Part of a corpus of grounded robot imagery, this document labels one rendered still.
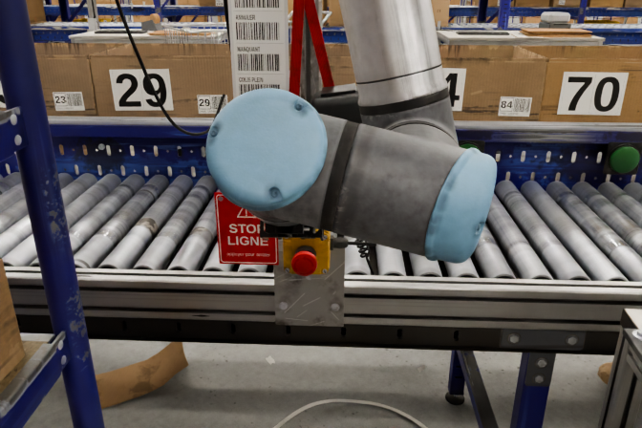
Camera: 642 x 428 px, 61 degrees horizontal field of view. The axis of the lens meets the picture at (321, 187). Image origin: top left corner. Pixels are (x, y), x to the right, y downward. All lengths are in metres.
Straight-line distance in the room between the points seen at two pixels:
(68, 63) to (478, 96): 1.07
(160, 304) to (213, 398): 0.88
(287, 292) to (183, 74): 0.74
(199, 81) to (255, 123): 1.08
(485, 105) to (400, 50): 0.98
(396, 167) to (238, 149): 0.11
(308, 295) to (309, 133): 0.59
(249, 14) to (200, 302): 0.50
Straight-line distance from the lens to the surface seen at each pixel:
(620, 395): 1.04
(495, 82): 1.47
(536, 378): 1.11
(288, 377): 1.90
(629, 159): 1.56
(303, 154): 0.38
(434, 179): 0.39
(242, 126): 0.40
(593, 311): 1.05
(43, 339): 0.54
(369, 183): 0.39
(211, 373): 1.95
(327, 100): 0.76
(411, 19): 0.51
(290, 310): 0.96
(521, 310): 1.01
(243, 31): 0.82
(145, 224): 1.21
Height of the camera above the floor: 1.23
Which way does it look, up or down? 21 degrees down
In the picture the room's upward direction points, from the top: straight up
